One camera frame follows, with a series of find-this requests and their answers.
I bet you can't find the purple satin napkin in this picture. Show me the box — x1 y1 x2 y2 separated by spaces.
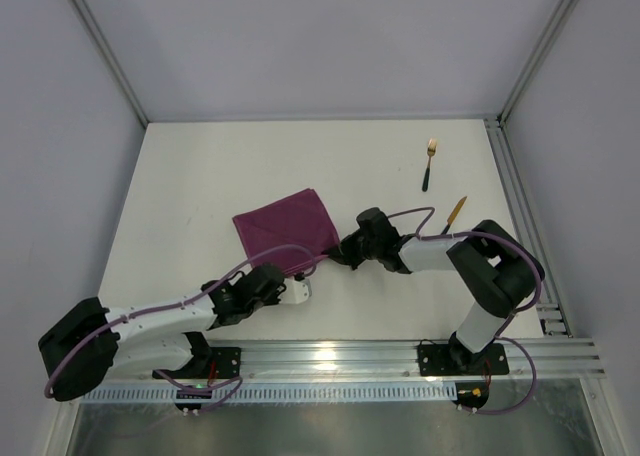
232 188 340 276

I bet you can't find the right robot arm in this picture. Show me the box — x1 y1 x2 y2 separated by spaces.
323 219 545 374

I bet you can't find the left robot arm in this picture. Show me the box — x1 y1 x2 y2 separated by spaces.
38 263 289 402

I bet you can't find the gold fork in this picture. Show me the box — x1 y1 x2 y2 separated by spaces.
421 138 438 192

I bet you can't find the left controller board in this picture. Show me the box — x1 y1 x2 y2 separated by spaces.
174 387 211 416

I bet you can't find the controller board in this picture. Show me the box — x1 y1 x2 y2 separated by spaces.
453 381 490 413
174 387 211 416

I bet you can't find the right controller board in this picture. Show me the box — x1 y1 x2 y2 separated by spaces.
453 381 490 413

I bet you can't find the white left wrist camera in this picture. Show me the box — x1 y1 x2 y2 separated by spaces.
279 278 312 305

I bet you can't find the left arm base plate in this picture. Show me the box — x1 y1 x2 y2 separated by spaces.
162 346 242 381

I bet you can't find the black handled gold knife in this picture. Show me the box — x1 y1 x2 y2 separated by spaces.
441 196 467 235

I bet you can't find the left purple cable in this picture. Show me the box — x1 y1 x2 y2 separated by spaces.
43 243 331 415

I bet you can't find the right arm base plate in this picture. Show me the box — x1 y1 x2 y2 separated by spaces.
416 341 510 377

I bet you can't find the slotted cable duct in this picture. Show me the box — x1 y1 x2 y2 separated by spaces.
81 380 458 404

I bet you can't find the right aluminium rail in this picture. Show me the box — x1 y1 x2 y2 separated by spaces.
484 118 573 338

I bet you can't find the aluminium rail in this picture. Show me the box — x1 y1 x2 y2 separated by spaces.
211 337 605 381
484 118 573 338

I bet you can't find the front aluminium rail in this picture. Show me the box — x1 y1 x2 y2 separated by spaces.
211 337 605 381

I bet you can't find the right frame post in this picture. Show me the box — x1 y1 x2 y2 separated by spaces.
497 0 580 127

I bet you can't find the frame post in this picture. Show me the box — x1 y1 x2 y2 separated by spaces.
67 0 150 129
497 0 580 127

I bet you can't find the left frame post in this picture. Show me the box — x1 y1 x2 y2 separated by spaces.
67 0 150 129

